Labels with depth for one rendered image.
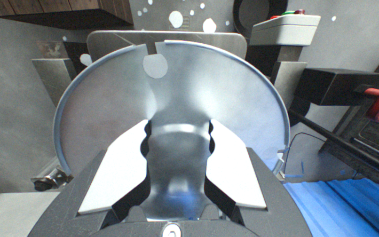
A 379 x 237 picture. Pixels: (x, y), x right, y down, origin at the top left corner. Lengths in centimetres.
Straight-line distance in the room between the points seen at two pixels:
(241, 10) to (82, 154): 97
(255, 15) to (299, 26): 68
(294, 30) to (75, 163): 42
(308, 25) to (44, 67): 51
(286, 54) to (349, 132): 151
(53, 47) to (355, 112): 188
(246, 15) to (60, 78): 92
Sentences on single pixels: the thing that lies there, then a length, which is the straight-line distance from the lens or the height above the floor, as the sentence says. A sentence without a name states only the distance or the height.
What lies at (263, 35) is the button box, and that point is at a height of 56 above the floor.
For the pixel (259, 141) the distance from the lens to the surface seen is 19.
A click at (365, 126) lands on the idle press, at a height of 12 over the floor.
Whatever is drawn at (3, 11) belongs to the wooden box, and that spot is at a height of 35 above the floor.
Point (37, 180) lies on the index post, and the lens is 26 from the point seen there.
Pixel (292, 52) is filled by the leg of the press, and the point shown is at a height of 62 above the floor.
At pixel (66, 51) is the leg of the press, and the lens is 37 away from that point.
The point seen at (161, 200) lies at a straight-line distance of 25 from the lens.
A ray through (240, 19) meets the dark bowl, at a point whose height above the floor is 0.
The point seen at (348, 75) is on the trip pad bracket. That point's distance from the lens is 34.
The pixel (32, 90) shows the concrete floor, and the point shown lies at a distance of 142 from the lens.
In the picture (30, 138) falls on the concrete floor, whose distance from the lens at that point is 172.
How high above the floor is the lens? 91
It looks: 61 degrees down
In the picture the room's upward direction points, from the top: 174 degrees clockwise
